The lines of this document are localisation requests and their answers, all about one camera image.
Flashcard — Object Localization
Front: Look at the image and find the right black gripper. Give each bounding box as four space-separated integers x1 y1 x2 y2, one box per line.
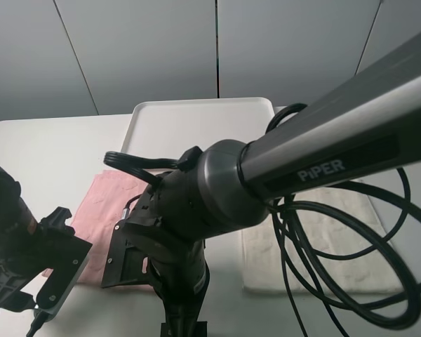
147 240 210 337

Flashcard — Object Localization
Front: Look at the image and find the pink terry towel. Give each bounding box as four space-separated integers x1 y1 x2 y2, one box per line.
41 170 155 292

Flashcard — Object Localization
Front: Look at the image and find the right arm black cable bundle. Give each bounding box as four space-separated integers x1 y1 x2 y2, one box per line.
103 103 421 337

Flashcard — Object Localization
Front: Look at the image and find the white rectangular plastic tray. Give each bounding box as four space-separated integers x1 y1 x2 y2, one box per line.
121 98 274 159

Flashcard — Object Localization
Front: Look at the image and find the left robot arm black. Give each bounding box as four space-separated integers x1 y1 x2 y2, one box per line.
0 167 32 307

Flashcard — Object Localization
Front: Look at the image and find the cream white terry towel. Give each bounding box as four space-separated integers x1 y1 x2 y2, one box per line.
241 187 402 294

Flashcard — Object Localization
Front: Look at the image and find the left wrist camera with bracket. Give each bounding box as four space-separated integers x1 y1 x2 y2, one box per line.
36 206 92 319

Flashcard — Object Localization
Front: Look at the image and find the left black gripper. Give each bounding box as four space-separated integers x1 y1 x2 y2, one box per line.
0 255 32 312

